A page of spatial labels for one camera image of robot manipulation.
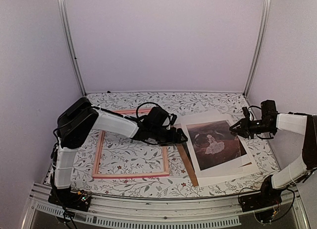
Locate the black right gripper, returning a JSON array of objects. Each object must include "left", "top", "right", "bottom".
[{"left": 229, "top": 116, "right": 275, "bottom": 139}]

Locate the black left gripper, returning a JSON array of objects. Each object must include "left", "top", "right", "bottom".
[{"left": 150, "top": 126, "right": 188, "bottom": 147}]

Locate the clear acrylic sheet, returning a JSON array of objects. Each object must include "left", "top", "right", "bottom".
[{"left": 180, "top": 111, "right": 246, "bottom": 164}]

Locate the brown fibreboard backing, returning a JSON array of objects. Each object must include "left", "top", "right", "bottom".
[{"left": 177, "top": 143, "right": 199, "bottom": 187}]

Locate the canyon landscape photo print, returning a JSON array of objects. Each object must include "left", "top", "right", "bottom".
[{"left": 182, "top": 119, "right": 251, "bottom": 175}]

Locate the pink wooden picture frame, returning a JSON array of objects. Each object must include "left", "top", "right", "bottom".
[{"left": 92, "top": 110, "right": 169, "bottom": 179}]

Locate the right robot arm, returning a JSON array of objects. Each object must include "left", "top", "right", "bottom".
[{"left": 229, "top": 100, "right": 317, "bottom": 207}]

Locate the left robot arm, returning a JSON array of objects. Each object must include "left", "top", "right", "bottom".
[{"left": 51, "top": 97, "right": 188, "bottom": 206}]

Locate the floral patterned table cover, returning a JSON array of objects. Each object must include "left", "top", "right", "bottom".
[{"left": 43, "top": 91, "right": 281, "bottom": 198}]

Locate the perforated metal strip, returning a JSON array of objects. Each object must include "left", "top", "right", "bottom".
[{"left": 34, "top": 202, "right": 241, "bottom": 227}]

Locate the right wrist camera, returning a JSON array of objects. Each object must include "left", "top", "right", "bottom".
[{"left": 242, "top": 107, "right": 251, "bottom": 120}]

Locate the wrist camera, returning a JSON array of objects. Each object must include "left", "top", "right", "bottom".
[
  {"left": 146, "top": 107, "right": 167, "bottom": 126},
  {"left": 242, "top": 107, "right": 251, "bottom": 120}
]

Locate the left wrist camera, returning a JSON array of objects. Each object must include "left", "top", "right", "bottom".
[{"left": 146, "top": 107, "right": 167, "bottom": 126}]

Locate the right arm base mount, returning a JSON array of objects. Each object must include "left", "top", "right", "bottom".
[{"left": 238, "top": 190, "right": 282, "bottom": 212}]

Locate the aluminium front rail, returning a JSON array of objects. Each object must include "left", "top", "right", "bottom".
[{"left": 21, "top": 183, "right": 310, "bottom": 229}]

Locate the right aluminium corner post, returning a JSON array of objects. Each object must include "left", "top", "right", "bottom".
[{"left": 243, "top": 0, "right": 271, "bottom": 98}]

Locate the aluminium corner post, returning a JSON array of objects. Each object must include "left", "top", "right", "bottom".
[
  {"left": 243, "top": 0, "right": 271, "bottom": 98},
  {"left": 57, "top": 0, "right": 87, "bottom": 96}
]

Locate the left aluminium corner post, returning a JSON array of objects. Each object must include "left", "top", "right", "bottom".
[{"left": 57, "top": 0, "right": 87, "bottom": 96}]

